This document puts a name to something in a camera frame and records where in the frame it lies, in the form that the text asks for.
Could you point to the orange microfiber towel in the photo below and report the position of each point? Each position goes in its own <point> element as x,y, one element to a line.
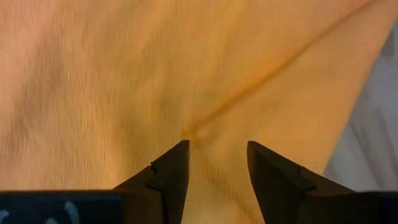
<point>155,77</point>

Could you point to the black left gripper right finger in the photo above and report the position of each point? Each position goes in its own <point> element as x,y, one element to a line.
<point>280,186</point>

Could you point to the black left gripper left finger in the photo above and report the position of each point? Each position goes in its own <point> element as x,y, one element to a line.
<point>168,186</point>

